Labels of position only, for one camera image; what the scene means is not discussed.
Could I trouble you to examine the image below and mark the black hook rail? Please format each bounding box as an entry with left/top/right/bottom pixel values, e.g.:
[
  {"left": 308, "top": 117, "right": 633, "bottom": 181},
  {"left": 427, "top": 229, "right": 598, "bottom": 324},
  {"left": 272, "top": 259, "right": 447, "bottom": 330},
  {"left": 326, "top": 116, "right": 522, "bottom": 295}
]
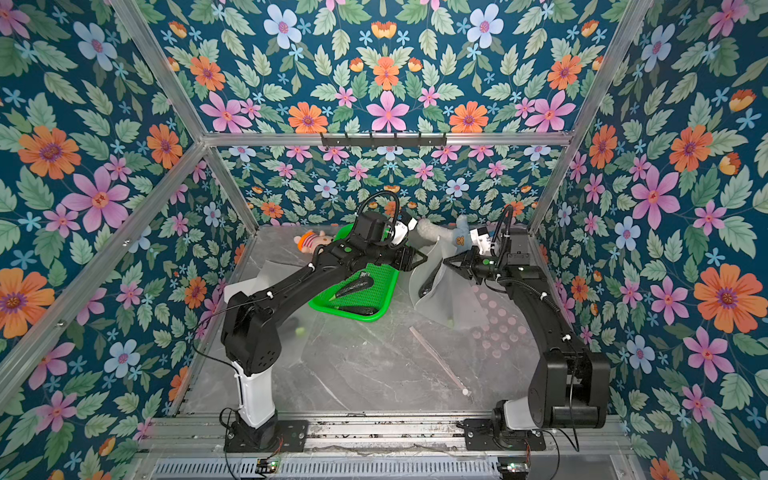
[{"left": 320, "top": 133, "right": 448, "bottom": 148}]

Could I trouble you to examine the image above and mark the white teddy bear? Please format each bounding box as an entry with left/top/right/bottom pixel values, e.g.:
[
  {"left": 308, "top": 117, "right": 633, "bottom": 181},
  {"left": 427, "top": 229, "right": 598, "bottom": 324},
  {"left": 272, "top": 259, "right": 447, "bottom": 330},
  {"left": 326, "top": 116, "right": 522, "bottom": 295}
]
[{"left": 416, "top": 214, "right": 473, "bottom": 253}]

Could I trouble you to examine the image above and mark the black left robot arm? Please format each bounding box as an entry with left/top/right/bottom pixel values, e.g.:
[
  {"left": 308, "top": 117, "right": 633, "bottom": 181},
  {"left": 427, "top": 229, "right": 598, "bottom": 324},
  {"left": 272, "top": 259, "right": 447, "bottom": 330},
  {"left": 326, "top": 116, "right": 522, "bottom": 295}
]
[{"left": 220, "top": 211, "right": 426, "bottom": 432}]

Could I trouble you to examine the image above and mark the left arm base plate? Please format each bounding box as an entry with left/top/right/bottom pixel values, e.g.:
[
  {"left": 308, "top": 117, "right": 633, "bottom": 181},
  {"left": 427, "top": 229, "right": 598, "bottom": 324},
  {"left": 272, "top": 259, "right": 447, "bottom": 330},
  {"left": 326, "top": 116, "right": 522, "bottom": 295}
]
[{"left": 224, "top": 419, "right": 309, "bottom": 455}]

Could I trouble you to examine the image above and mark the white plastic box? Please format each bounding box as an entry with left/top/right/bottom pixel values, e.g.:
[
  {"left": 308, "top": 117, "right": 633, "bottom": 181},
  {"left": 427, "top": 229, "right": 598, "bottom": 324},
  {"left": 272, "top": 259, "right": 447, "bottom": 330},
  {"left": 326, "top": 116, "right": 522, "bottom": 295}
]
[{"left": 223, "top": 280, "right": 251, "bottom": 304}]

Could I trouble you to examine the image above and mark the cartoon doll head toy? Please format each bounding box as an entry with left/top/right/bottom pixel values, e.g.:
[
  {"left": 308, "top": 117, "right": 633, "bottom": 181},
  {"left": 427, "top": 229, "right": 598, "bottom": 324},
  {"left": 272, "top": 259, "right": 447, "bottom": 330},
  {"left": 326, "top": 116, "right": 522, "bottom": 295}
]
[{"left": 294, "top": 230, "right": 334, "bottom": 254}]

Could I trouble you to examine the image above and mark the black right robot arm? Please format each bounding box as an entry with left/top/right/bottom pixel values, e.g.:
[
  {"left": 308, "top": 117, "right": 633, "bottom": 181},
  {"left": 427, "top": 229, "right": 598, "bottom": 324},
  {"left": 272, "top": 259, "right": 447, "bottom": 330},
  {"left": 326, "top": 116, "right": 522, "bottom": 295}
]
[{"left": 443, "top": 233, "right": 610, "bottom": 430}]

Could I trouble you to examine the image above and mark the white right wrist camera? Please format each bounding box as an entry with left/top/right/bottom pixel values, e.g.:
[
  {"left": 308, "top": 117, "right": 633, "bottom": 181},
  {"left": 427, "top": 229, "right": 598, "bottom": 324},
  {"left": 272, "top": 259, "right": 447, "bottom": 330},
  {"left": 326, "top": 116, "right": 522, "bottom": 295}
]
[{"left": 470, "top": 226, "right": 493, "bottom": 256}]

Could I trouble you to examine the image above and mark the clear zip-top bag pink zipper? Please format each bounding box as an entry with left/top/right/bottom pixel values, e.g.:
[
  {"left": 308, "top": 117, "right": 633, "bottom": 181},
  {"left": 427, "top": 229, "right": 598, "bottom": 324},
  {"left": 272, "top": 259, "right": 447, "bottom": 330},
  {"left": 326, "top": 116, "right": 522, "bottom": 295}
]
[{"left": 409, "top": 326, "right": 471, "bottom": 397}]

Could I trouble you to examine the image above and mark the green plastic basket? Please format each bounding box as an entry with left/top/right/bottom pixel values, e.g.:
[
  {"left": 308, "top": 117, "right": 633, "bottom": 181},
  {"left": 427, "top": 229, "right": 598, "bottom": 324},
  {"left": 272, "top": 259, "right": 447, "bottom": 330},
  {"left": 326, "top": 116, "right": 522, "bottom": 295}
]
[{"left": 308, "top": 224, "right": 400, "bottom": 323}]

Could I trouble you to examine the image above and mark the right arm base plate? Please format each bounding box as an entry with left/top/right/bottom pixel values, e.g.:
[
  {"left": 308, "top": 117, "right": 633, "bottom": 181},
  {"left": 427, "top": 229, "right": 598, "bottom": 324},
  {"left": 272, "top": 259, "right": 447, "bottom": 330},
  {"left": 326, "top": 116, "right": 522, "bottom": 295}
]
[{"left": 456, "top": 418, "right": 546, "bottom": 452}]

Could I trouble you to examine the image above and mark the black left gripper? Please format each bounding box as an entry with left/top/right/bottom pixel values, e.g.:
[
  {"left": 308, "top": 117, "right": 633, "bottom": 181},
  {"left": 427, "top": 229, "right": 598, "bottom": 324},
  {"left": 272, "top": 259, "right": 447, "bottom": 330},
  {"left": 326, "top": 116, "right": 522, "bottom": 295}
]
[{"left": 361, "top": 239, "right": 427, "bottom": 272}]

